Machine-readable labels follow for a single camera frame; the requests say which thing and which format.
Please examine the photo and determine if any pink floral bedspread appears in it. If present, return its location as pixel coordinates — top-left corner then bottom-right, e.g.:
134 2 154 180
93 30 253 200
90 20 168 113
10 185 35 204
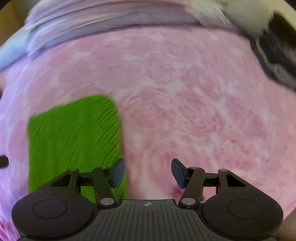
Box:
1 27 295 240

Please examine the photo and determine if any lilac striped duvet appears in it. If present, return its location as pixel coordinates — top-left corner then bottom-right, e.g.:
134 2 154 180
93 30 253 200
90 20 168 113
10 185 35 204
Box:
1 1 233 69

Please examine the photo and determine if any green knitted sweater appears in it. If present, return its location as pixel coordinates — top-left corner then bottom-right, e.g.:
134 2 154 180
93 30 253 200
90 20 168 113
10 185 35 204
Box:
27 95 122 193

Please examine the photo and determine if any cream quilted headboard cushion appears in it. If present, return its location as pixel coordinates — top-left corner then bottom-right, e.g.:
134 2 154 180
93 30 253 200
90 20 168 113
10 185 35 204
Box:
191 1 273 37

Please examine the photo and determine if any black white patterned garment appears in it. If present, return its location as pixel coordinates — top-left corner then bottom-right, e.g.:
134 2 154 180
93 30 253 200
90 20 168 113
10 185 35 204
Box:
250 12 295 90

